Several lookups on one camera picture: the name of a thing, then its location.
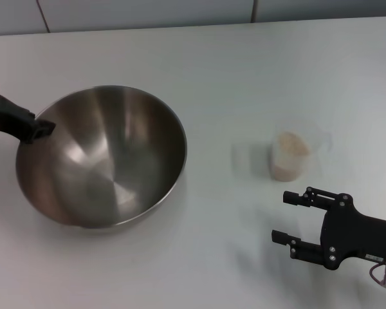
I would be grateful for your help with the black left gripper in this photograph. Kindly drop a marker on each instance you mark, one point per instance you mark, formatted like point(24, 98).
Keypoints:
point(1, 116)

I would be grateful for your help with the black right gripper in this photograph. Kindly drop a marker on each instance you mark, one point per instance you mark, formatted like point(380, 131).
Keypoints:
point(360, 236)

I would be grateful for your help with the stainless steel mixing bowl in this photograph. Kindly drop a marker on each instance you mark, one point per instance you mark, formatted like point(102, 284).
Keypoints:
point(103, 161)

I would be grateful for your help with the white rice grains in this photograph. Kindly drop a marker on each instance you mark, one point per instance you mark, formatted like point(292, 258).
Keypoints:
point(289, 148)

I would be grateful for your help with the clear plastic measuring cup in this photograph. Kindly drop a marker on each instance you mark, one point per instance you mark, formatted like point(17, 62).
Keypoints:
point(315, 145)

